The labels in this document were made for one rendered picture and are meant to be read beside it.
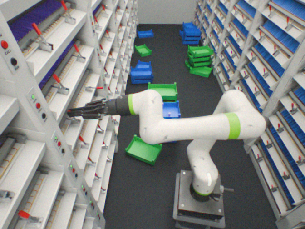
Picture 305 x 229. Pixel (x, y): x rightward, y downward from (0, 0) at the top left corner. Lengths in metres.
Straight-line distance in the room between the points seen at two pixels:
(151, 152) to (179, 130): 1.16
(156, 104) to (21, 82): 0.46
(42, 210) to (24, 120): 0.32
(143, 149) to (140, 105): 1.17
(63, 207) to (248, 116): 0.87
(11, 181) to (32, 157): 0.08
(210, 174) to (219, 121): 0.38
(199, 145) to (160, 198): 0.70
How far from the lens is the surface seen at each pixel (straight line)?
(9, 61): 0.59
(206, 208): 1.30
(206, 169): 1.12
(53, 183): 0.84
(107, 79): 1.60
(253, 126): 0.88
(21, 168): 0.68
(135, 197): 1.71
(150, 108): 0.77
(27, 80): 0.64
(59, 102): 0.84
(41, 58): 0.75
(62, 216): 0.98
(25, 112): 0.63
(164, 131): 0.75
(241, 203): 1.83
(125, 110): 0.81
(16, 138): 0.71
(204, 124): 0.80
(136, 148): 1.94
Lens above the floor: 1.57
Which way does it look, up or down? 44 degrees down
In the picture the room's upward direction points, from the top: 1 degrees clockwise
